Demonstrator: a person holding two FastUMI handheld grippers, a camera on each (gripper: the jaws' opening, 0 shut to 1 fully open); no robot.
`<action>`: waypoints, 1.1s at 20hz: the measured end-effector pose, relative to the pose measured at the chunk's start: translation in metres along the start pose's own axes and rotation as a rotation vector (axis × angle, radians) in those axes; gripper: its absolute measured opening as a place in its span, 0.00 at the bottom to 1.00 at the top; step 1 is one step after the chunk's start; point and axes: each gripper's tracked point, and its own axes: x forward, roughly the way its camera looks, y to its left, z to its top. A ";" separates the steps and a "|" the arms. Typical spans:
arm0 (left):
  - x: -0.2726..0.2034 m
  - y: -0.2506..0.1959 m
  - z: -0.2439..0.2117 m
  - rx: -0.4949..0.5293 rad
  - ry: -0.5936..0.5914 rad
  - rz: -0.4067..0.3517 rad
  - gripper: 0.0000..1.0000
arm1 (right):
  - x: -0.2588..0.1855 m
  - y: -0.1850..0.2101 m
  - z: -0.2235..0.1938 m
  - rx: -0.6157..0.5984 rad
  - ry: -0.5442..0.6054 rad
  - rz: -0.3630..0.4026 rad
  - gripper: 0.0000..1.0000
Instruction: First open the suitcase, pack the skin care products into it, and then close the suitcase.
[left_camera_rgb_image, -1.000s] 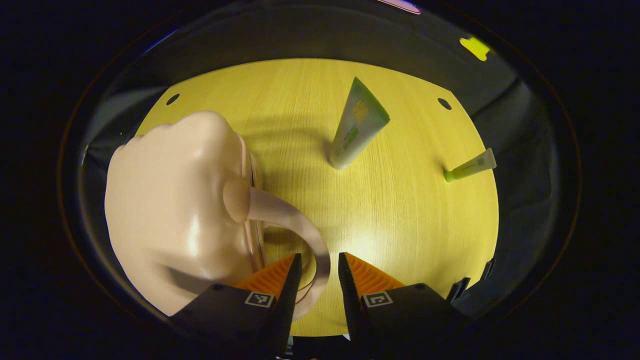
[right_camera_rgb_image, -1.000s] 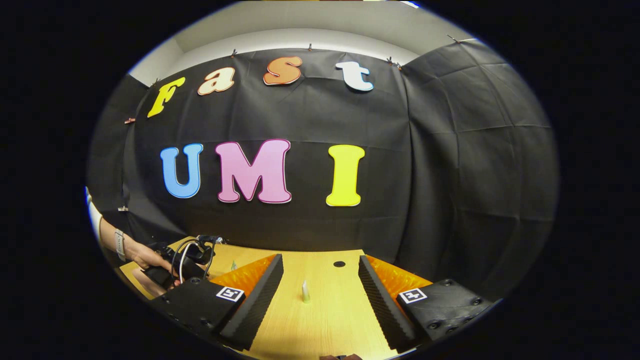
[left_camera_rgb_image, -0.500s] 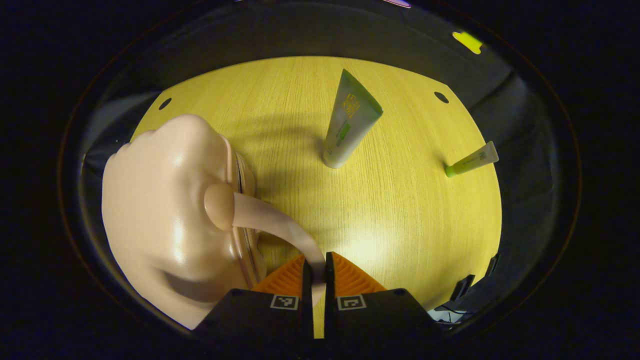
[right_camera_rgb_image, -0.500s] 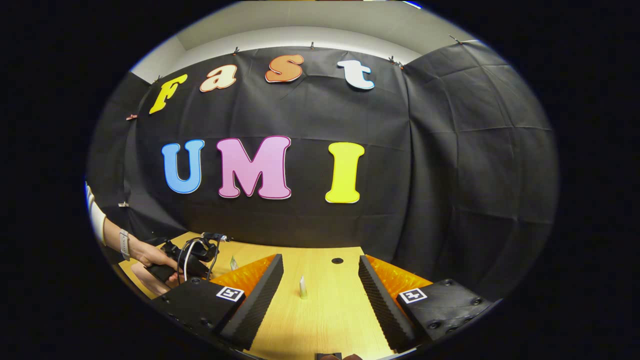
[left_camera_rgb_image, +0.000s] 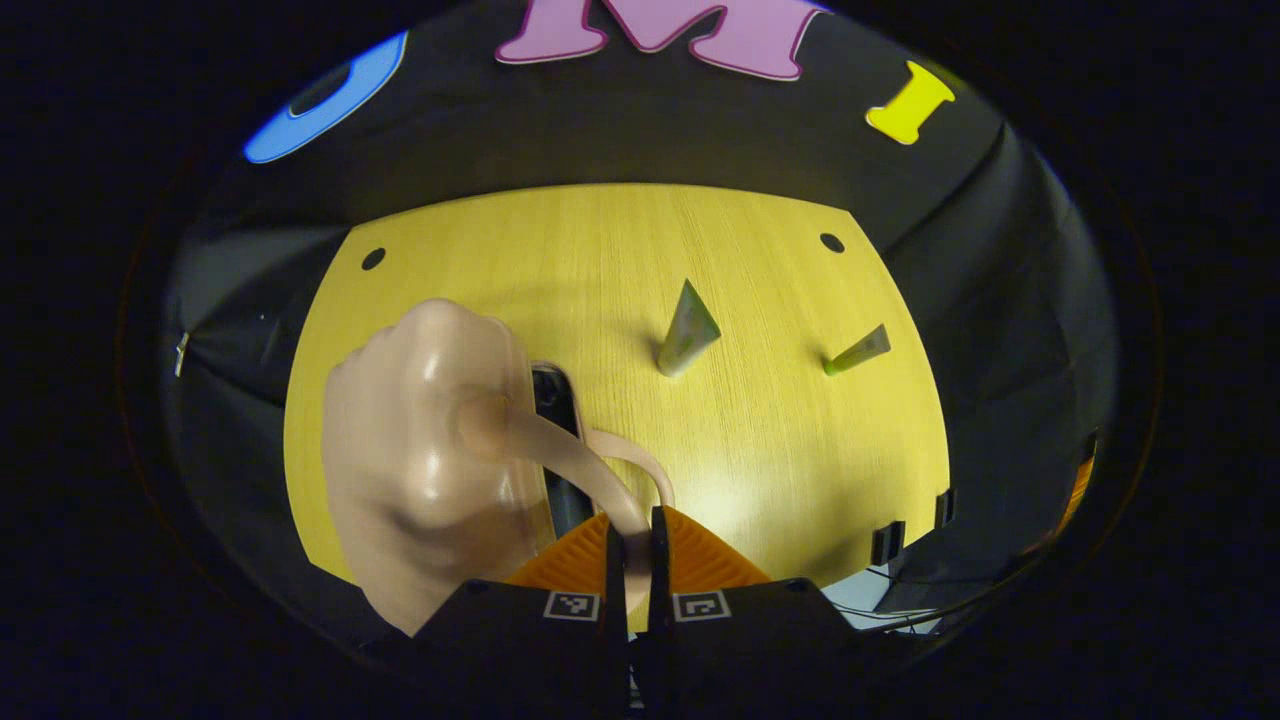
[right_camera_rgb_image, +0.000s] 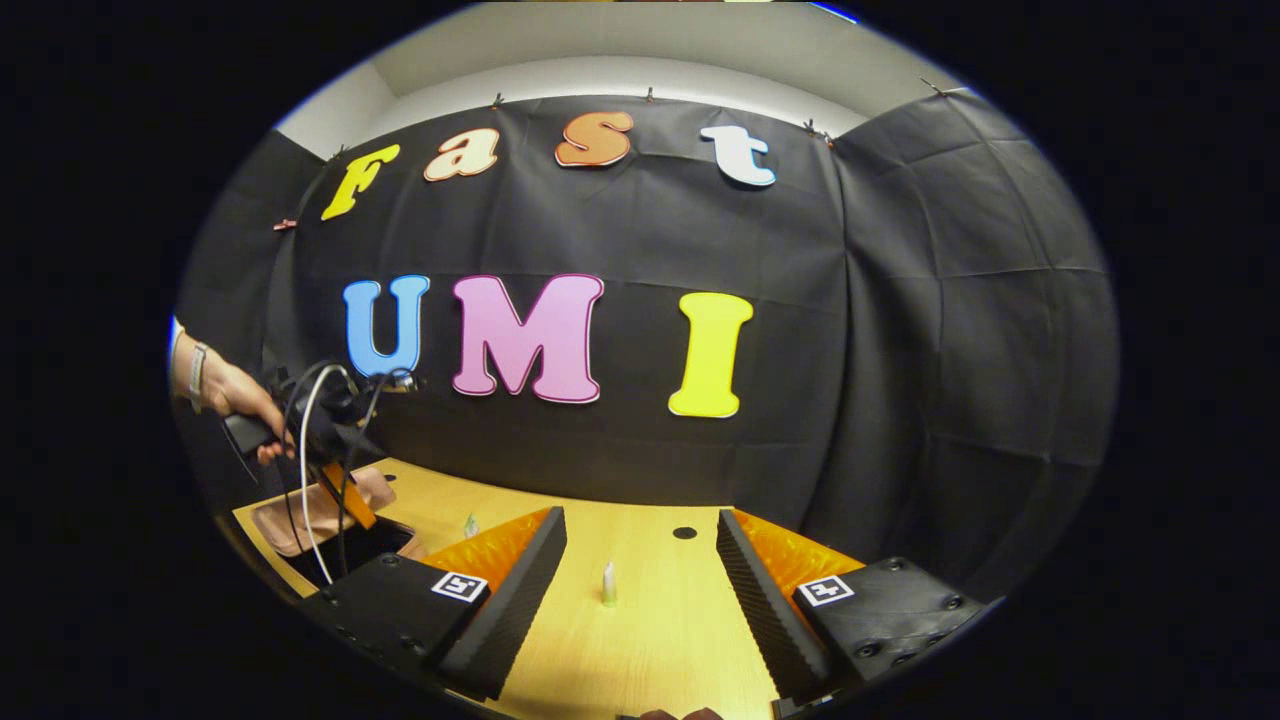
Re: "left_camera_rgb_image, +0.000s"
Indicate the black table bracket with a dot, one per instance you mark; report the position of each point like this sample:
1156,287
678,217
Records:
887,543
945,508

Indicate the silver metal clip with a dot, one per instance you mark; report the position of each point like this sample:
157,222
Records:
182,354

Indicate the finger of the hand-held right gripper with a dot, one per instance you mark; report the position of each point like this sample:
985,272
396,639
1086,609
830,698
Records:
1080,495

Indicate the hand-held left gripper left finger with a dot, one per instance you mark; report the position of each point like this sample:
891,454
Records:
560,640

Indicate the black backdrop cloth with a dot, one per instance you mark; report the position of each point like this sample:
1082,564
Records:
600,130

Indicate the slim green skin care tube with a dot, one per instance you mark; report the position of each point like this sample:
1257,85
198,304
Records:
858,352

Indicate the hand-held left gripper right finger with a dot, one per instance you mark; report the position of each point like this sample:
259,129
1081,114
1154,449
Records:
720,640

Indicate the wide grey-green skin care tube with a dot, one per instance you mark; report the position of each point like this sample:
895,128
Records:
688,330

